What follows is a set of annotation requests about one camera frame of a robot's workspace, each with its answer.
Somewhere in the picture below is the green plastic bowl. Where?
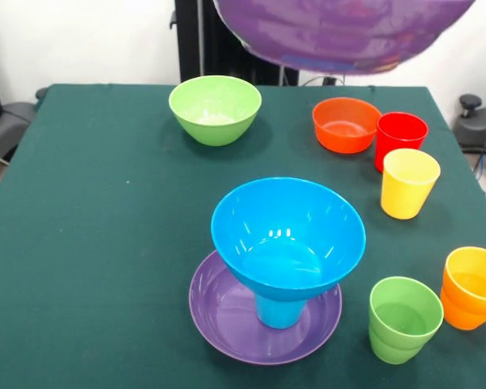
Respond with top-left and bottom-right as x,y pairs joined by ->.
168,75 -> 262,147

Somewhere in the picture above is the green plastic cup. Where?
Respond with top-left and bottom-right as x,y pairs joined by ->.
368,276 -> 445,365

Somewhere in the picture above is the yellow plastic cup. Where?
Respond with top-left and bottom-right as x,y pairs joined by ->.
380,147 -> 441,220

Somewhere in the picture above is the blue plastic bowl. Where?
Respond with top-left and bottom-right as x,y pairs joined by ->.
210,177 -> 368,303

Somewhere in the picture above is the shallow purple plastic bowl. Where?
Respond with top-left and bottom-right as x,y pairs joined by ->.
189,249 -> 343,365

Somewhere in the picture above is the grey pedestal foot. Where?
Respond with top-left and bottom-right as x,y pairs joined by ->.
0,101 -> 37,163
453,94 -> 486,182

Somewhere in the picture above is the blue plastic cup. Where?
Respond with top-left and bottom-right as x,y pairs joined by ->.
254,293 -> 309,329

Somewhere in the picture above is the orange plastic cup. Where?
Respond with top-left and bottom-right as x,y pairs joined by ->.
440,246 -> 486,331

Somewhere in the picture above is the deep purple plastic bowl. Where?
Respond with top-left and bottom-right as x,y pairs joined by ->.
212,0 -> 477,76

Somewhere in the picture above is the dark green tablecloth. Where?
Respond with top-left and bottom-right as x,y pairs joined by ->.
0,83 -> 486,389

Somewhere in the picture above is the red plastic cup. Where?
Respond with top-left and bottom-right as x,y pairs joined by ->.
374,112 -> 429,173

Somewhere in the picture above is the orange-red plastic bowl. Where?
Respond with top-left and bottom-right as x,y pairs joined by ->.
312,96 -> 383,155

